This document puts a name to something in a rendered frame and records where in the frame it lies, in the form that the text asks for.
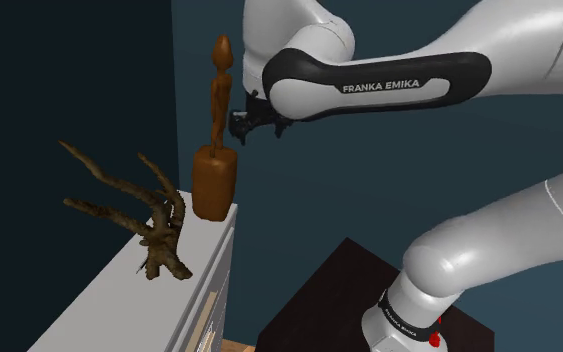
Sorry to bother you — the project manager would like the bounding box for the brown wooden figure statue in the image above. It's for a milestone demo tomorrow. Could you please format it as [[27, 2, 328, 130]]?
[[191, 34, 239, 223]]

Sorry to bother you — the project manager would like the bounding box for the grey chest of drawers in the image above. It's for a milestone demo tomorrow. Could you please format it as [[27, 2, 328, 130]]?
[[26, 188, 239, 352]]

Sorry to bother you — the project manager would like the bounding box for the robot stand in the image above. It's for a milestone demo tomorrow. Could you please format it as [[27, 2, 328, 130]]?
[[255, 236, 496, 352]]

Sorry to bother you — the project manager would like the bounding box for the brown branched driftwood piece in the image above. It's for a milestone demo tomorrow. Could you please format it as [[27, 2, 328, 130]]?
[[58, 140, 194, 282]]

